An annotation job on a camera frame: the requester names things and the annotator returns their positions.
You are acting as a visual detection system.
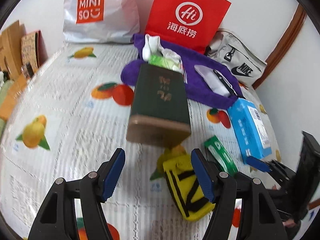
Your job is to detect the brown wooden frame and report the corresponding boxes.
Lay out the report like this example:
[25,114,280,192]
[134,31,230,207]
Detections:
[251,5,307,90]

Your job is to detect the yellow pouch with black straps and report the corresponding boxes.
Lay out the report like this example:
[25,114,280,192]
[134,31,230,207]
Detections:
[162,152,216,222]

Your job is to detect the purple towel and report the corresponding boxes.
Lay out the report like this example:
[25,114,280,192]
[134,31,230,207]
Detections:
[121,33,244,110]

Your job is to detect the fruit print cover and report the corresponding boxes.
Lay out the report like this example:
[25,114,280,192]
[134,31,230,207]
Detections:
[0,40,313,240]

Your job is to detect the brown patterned notebook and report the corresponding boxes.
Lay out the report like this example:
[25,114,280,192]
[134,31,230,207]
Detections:
[20,31,47,69]

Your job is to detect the blue cardboard box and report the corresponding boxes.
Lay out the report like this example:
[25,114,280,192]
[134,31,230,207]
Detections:
[227,98,272,160]

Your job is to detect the red paper bag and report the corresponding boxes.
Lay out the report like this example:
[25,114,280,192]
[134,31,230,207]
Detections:
[144,0,232,55]

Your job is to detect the white sponge block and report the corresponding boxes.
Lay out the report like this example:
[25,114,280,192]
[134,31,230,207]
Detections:
[194,64,234,96]

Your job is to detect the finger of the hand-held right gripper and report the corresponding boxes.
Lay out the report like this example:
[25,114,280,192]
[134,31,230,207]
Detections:
[246,156,298,188]

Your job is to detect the green bedding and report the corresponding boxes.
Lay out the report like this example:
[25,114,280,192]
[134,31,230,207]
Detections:
[0,80,10,135]

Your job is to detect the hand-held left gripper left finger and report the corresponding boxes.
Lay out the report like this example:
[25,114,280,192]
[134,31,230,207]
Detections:
[27,148,125,240]

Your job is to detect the grey canvas bag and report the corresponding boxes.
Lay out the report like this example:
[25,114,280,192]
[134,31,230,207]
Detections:
[205,29,268,88]

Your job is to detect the green tissue pack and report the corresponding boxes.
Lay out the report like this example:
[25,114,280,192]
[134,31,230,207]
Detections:
[148,47,185,80]

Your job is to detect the wooden headboard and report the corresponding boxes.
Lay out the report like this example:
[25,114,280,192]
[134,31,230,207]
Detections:
[0,20,27,73]

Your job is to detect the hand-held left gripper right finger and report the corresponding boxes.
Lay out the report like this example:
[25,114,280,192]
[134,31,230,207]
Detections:
[191,149,288,240]

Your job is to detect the black metal clip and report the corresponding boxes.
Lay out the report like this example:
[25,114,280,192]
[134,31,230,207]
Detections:
[21,65,34,78]

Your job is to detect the dark green book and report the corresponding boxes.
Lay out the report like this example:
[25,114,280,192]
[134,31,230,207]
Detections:
[126,64,192,148]

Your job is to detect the white socks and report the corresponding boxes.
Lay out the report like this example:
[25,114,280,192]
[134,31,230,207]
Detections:
[142,34,160,61]

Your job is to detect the white plastic shopping bag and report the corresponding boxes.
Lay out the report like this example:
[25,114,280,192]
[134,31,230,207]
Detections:
[62,0,140,44]

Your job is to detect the green cardboard box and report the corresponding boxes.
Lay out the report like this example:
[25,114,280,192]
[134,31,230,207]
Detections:
[203,135,238,177]

